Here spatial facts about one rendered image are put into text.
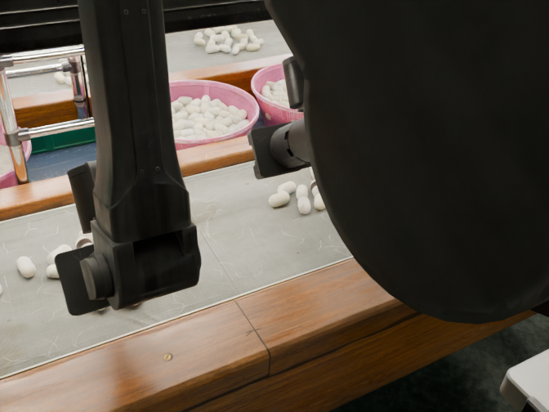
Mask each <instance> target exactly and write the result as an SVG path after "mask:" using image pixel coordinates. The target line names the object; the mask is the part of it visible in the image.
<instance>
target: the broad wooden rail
mask: <svg viewBox="0 0 549 412"><path fill-rule="evenodd" d="M536 314H537V312H535V311H531V310H527V311H524V312H521V313H520V314H517V315H515V316H512V317H509V318H506V319H505V320H499V321H494V322H489V323H484V324H479V325H477V324H468V323H458V322H448V321H444V320H440V319H437V318H435V317H433V316H429V315H426V314H423V313H421V312H419V311H415V310H414V309H412V308H411V307H409V306H408V305H406V304H404V303H403V302H401V301H400V300H398V299H397V298H394V297H393V296H391V295H390V294H388V292H387V291H385V290H384V288H382V287H381V286H380V285H379V284H378V283H377V282H376V281H375V280H373V279H372V278H371V277H370V276H369V275H368V273H367V272H366V271H365V270H364V269H363V268H362V266H361V265H360V264H359V263H357V261H356V260H355V259H354V258H352V259H349V260H346V261H344V262H340V263H338V264H335V265H332V266H328V267H325V268H323V269H320V270H317V271H314V272H311V273H309V274H306V275H302V276H299V277H297V278H295V279H292V280H288V281H285V282H283V283H280V284H276V285H274V286H271V287H269V288H266V289H262V290H259V291H256V292H254V293H250V294H248V295H245V296H242V297H240V298H236V299H233V300H230V301H228V302H224V303H222V304H219V305H216V306H214V307H209V308H208V309H205V310H202V311H198V312H195V313H193V314H190V315H187V316H184V317H181V318H179V319H176V320H172V321H169V322H167V323H164V324H162V325H158V326H155V327H153V328H150V329H146V330H143V331H141V332H139V333H136V334H132V335H129V336H126V337H124V338H120V339H118V340H115V341H113V342H110V343H106V344H103V345H100V346H98V347H94V348H92V349H89V350H86V351H84V352H79V353H77V354H75V355H72V356H68V357H66V358H63V359H60V360H56V361H54V362H52V363H49V364H46V365H42V366H39V367H37V368H34V369H31V370H28V371H25V372H23V373H20V374H16V375H13V376H11V377H9V378H5V379H2V380H0V412H329V411H331V410H334V409H336V408H337V407H339V406H341V405H344V404H346V403H348V402H350V401H353V400H354V399H356V398H359V397H361V396H363V395H365V394H367V393H369V392H372V391H374V390H376V389H378V388H380V387H382V386H385V385H387V384H388V383H391V382H393V381H395V380H396V379H399V378H402V377H404V376H405V375H407V374H410V373H412V372H414V371H416V370H418V369H420V368H422V367H425V366H427V365H429V364H431V363H433V362H435V361H438V360H440V359H442V358H444V357H446V356H448V355H450V354H453V353H454V352H457V351H459V350H461V349H463V348H464V347H468V346H470V345H471V344H473V343H476V342H479V341H480V340H482V339H484V338H487V337H488V336H490V335H493V334H495V333H497V332H499V331H501V330H503V329H506V328H508V327H510V326H512V325H514V324H516V323H519V322H521V321H522V320H525V319H527V318H529V317H530V316H534V315H536Z"/></svg>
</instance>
